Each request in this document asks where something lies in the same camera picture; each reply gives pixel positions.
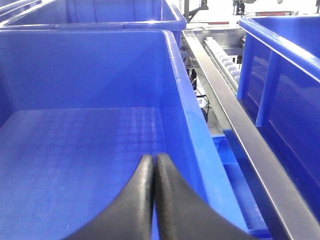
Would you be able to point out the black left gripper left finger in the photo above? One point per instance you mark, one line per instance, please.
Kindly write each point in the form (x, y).
(129, 216)

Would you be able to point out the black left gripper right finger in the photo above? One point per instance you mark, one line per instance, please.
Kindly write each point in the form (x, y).
(181, 212)

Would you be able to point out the blue bin lower shelf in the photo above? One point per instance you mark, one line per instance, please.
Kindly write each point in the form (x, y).
(252, 216)

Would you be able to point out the near stainless steel shelf rack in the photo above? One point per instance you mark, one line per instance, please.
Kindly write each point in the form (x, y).
(283, 208)

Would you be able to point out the blue bin at left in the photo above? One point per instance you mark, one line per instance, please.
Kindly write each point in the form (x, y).
(78, 110)

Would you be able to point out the white roller track left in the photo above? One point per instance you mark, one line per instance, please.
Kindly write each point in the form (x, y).
(229, 70)

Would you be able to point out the large blue centre bin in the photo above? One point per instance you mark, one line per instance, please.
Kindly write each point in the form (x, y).
(279, 88)

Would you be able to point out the blue bin rear left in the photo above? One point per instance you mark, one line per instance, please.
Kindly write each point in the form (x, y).
(101, 14)

